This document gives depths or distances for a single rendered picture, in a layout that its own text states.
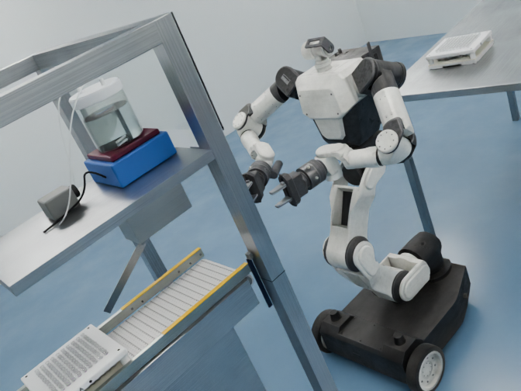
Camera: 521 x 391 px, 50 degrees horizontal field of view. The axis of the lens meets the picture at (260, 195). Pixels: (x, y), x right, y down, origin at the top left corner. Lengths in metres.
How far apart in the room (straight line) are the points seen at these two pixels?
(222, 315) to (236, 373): 0.25
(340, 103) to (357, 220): 0.48
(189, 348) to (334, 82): 1.03
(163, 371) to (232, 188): 0.56
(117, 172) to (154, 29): 0.39
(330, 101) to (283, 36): 4.68
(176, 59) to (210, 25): 4.64
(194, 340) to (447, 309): 1.21
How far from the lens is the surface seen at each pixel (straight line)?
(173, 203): 1.85
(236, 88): 6.29
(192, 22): 6.06
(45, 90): 1.38
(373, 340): 2.48
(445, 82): 2.81
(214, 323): 1.76
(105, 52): 1.44
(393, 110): 1.91
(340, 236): 2.25
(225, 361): 1.89
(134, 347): 1.77
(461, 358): 2.58
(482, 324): 2.71
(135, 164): 1.62
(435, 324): 2.50
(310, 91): 2.13
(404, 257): 2.60
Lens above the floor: 1.83
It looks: 24 degrees down
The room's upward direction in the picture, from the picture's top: 24 degrees counter-clockwise
